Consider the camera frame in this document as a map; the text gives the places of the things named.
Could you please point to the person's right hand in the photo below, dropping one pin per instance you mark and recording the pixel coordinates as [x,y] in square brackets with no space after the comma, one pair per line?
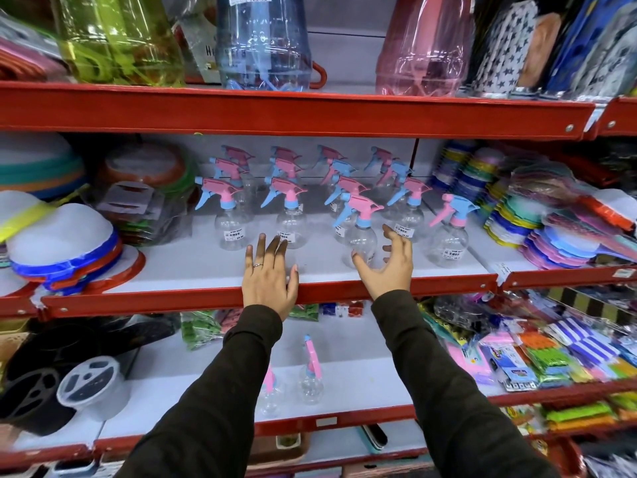
[390,276]

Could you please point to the person's left hand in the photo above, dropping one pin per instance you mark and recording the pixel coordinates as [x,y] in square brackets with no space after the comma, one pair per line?
[268,286]

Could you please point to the person's right thumb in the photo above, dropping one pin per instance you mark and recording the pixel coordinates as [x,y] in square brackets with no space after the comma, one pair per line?
[362,263]

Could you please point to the person's left thumb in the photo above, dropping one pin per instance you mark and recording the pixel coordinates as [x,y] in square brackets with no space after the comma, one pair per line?
[293,281]

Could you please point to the person's left middle finger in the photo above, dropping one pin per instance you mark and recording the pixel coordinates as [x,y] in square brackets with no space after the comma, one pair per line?
[272,252]

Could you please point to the person's left little finger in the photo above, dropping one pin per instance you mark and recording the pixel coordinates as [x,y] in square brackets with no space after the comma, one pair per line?
[250,259]

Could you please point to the person's left forearm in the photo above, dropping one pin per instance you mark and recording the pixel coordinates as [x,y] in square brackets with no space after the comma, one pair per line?
[209,408]

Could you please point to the person's right forearm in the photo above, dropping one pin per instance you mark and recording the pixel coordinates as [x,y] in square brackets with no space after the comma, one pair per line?
[448,393]

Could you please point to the rows of pink-blue spray bottles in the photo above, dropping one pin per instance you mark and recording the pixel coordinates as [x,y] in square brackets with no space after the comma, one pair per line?
[291,218]

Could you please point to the white shelf with red edge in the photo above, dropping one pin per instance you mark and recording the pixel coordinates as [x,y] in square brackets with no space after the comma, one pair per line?
[199,273]
[348,373]

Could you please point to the green packet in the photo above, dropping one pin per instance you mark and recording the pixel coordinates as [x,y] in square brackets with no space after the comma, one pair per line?
[199,328]

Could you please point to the small clear sprayer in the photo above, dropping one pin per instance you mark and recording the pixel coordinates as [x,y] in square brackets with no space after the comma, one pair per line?
[312,378]
[270,395]

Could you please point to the clear bag of plastic goods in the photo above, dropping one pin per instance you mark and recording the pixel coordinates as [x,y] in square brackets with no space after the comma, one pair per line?
[144,214]

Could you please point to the pack of brown round lids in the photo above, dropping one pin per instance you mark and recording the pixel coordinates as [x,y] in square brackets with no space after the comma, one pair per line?
[144,166]

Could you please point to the stacks of colourful round plates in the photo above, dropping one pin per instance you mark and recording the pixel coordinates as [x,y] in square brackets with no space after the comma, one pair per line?
[468,169]

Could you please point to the long red metal shelf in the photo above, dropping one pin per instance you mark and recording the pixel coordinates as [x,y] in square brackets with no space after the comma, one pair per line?
[298,111]

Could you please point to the stack of flower shaped plates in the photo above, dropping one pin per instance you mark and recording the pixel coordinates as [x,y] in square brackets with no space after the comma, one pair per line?
[512,218]

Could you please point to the brown plastic tray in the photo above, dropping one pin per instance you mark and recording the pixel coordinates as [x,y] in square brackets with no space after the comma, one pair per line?
[278,449]

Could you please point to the red plastic hook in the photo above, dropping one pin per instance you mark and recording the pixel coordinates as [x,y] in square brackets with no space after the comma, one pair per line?
[319,74]

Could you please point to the stack of white mesh covers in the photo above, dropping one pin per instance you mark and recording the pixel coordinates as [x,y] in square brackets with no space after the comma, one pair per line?
[64,243]

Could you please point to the pile of colourful packets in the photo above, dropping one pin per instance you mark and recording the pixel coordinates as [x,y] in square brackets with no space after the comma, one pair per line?
[537,343]

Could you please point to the red shelf with white labels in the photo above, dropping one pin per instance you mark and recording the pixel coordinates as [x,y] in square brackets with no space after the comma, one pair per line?
[562,277]

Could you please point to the white round container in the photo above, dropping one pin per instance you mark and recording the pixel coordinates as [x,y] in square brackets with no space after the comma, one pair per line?
[92,385]

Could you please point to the blue transparent plastic jug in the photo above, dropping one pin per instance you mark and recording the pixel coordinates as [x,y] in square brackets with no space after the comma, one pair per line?
[263,44]

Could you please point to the pink transparent plastic jug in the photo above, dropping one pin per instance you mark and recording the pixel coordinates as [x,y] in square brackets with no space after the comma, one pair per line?
[423,49]

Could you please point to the stack of black plastic baskets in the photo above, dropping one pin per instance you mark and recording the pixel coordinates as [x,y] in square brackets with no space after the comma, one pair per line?
[45,363]

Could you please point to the stack of pastel dome covers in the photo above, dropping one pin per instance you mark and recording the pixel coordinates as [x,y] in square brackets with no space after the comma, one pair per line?
[37,166]

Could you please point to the white cover with yellow rim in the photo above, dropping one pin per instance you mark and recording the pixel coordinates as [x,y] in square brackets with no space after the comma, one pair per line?
[20,211]

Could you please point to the green transparent plastic jug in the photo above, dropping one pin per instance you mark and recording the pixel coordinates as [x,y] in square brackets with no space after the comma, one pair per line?
[119,39]

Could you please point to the star patterned fabric pack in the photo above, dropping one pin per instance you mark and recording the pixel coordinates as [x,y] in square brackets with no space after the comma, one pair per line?
[502,49]

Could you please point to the green and orange packets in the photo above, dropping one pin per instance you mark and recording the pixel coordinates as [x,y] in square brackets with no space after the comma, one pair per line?
[587,418]

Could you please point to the short red metal shelf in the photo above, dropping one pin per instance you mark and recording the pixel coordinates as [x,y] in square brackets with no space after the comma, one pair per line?
[619,116]

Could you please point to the blue patterned fabric pack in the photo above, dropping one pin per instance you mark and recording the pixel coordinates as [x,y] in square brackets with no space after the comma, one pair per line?
[577,39]

